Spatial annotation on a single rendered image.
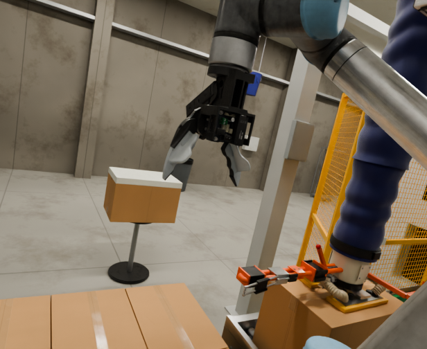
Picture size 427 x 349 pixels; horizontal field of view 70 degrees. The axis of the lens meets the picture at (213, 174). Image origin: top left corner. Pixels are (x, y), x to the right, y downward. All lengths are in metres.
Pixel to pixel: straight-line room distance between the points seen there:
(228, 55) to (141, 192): 2.32
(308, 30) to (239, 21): 0.10
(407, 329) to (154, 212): 2.53
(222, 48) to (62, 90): 6.25
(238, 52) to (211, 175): 7.46
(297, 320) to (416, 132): 1.13
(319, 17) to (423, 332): 0.41
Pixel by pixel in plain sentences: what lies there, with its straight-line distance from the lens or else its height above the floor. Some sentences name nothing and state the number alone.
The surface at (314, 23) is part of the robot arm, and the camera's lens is 0.48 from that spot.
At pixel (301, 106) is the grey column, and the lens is 2.48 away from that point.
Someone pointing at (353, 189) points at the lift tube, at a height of 1.46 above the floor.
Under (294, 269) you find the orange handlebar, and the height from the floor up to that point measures 1.09.
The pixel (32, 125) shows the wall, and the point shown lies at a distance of 6.73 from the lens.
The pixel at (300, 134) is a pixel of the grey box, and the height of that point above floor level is 1.67.
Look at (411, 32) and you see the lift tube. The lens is 1.57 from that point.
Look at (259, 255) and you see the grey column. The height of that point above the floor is 0.63.
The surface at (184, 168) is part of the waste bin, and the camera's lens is 6.54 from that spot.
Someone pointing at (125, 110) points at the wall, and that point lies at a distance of 6.87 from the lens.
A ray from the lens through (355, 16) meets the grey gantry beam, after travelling 4.23.
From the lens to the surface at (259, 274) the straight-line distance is 1.23.
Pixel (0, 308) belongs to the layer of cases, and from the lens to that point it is 1.92.
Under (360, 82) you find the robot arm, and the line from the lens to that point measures 0.56.
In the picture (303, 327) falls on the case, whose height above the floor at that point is 0.86.
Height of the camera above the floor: 1.63
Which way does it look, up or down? 10 degrees down
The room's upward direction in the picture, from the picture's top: 12 degrees clockwise
